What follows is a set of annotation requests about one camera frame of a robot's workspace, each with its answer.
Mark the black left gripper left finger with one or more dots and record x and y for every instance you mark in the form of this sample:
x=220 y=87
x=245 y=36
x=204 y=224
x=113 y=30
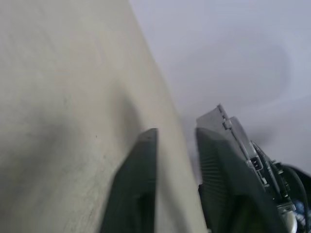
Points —
x=133 y=189

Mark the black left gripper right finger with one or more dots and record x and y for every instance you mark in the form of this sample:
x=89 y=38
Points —
x=226 y=184

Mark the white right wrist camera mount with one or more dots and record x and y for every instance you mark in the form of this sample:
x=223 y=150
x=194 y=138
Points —
x=213 y=119

